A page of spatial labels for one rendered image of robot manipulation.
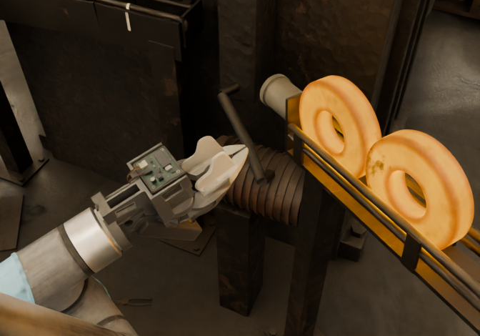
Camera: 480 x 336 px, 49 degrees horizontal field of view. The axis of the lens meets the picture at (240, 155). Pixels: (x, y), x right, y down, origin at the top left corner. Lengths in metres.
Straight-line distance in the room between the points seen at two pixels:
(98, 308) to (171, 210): 0.17
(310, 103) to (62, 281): 0.42
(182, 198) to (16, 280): 0.22
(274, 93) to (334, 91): 0.17
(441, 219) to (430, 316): 0.82
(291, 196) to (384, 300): 0.59
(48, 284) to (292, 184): 0.46
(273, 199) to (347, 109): 0.29
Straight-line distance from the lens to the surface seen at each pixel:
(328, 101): 0.76
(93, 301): 0.75
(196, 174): 0.72
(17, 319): 0.50
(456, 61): 2.31
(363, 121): 0.72
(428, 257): 0.69
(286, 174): 0.96
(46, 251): 0.68
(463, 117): 2.03
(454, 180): 0.64
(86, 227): 0.67
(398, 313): 1.45
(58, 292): 0.70
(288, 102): 0.81
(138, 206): 0.67
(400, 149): 0.67
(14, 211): 1.70
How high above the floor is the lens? 1.23
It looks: 45 degrees down
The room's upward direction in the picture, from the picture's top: straight up
